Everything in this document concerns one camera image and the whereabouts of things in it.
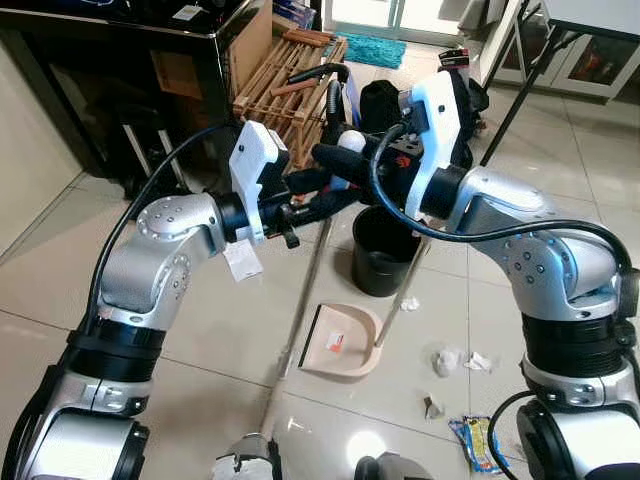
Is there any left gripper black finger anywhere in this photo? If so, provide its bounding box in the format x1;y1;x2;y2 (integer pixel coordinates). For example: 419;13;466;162
298;185;365;220
288;165;342;196

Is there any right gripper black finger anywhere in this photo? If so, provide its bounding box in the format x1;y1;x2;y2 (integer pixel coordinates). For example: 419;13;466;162
311;142;381;188

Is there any pink broom with metal handle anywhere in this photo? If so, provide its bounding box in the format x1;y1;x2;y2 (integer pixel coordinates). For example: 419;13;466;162
255;128;369;441

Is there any pink long-handled dustpan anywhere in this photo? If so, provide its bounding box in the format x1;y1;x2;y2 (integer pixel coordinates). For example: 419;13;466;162
298;238;433;379

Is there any teal floor mat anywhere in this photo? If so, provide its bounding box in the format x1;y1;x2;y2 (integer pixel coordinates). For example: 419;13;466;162
335;33;408;69

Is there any black fabric bag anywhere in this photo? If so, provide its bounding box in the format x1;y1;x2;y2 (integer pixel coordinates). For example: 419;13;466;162
358;78;491;171

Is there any white plastic packet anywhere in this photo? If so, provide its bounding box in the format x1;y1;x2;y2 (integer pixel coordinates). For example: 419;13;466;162
222;240;264;282

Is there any black plastic bucket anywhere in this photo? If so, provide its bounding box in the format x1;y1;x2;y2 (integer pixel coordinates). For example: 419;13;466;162
350;205;426;298

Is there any wooden slatted rack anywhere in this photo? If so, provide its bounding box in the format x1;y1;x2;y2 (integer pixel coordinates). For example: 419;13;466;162
232;28;349;171

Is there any black and red vacuum cleaner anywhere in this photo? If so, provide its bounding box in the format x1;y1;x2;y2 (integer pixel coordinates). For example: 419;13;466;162
287;62;352;133

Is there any small black and red box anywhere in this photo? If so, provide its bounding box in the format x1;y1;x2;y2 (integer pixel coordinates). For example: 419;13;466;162
440;48;471;71

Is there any black metal pole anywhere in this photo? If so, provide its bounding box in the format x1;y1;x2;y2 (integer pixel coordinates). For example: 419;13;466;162
479;0;549;167

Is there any brown cardboard sheet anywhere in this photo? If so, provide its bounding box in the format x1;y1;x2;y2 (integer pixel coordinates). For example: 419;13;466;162
228;0;273;96

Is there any crumpled white paper ball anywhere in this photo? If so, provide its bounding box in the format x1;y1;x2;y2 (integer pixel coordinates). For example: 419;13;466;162
432;346;461;378

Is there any flat white paper scrap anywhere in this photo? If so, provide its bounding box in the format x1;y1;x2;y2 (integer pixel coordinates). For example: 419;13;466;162
466;351;493;374

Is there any glossy black cabinet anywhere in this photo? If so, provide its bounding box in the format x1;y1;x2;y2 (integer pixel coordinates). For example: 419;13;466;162
0;0;271;197

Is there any white cabinet with glass doors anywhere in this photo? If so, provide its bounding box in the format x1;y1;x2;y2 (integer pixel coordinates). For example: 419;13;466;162
515;30;640;101

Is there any grey table top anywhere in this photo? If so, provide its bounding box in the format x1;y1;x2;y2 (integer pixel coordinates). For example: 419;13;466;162
545;0;640;41

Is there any grey taped robot left leg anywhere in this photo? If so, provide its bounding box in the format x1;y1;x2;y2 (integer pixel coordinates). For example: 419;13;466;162
213;432;283;480

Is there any grey taped robot leg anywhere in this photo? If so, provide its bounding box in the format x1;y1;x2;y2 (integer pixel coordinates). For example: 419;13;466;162
213;432;283;480
355;452;436;480

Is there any grey taped robot right leg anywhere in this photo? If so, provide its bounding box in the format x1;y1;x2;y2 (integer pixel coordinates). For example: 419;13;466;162
355;452;436;480

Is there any colourful snack wrapper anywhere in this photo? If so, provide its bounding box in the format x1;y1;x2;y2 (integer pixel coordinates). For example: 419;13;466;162
449;417;507;477

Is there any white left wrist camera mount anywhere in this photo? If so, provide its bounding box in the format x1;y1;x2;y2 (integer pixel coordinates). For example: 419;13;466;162
228;119;292;247

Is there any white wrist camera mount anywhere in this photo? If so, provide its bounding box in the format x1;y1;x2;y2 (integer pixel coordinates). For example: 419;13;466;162
404;70;462;222
228;119;292;247

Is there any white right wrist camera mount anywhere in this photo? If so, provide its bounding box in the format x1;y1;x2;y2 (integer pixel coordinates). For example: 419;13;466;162
404;70;462;222

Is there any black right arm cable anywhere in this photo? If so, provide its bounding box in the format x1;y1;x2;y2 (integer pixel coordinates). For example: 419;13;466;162
368;122;636;301

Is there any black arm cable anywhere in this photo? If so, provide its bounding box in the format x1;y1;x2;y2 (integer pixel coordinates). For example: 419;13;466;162
368;122;636;301
85;120;241;326

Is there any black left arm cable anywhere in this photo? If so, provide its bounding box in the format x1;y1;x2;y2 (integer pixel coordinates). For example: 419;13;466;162
85;120;241;326

